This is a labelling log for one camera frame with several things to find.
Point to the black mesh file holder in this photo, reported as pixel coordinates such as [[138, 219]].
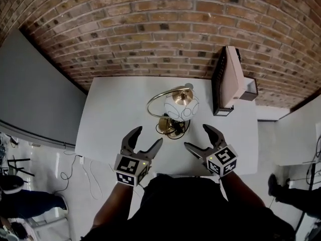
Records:
[[216, 84]]

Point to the white desk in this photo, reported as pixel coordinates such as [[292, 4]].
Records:
[[113, 124]]

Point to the white low wall panel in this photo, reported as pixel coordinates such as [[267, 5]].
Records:
[[270, 113]]

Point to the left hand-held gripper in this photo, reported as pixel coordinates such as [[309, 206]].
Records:
[[130, 168]]

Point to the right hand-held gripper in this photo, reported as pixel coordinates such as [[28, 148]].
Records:
[[222, 161]]

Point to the person's right forearm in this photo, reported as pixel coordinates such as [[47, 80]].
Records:
[[240, 192]]

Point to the person's left forearm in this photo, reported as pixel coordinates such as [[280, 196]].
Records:
[[115, 205]]

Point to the white brown flat box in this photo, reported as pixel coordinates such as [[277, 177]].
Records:
[[250, 92]]

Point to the person's black shirt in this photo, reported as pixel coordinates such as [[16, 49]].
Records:
[[188, 210]]

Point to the gold ring globe lamp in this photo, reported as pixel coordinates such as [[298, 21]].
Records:
[[180, 107]]

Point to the beige binder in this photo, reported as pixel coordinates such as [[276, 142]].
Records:
[[232, 79]]

